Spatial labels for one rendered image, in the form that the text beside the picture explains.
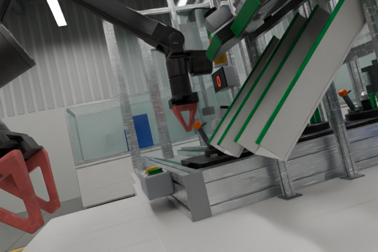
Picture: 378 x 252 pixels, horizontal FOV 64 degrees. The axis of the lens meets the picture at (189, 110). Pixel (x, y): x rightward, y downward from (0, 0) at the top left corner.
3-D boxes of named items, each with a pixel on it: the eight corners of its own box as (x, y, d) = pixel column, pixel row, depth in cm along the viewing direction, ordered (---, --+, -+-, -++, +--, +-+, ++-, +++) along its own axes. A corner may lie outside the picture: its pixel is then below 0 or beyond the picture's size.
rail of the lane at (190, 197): (193, 222, 65) (181, 171, 66) (148, 180, 151) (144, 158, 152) (216, 215, 66) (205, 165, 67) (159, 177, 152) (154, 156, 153)
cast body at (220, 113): (215, 129, 84) (216, 104, 85) (211, 130, 89) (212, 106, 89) (244, 131, 86) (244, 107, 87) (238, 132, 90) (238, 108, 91)
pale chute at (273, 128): (286, 161, 38) (255, 142, 38) (256, 155, 51) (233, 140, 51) (390, -19, 41) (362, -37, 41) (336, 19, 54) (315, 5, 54)
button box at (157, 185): (149, 201, 78) (144, 177, 78) (142, 190, 98) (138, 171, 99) (175, 193, 80) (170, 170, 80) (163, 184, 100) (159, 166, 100)
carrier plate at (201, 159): (203, 171, 72) (201, 162, 72) (181, 166, 95) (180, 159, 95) (291, 148, 78) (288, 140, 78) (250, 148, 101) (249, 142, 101)
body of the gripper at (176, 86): (190, 103, 91) (185, 79, 92) (199, 98, 81) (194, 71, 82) (169, 107, 89) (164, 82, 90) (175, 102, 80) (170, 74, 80)
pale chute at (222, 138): (238, 158, 52) (216, 144, 52) (224, 153, 65) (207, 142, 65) (318, 25, 55) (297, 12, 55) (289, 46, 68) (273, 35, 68)
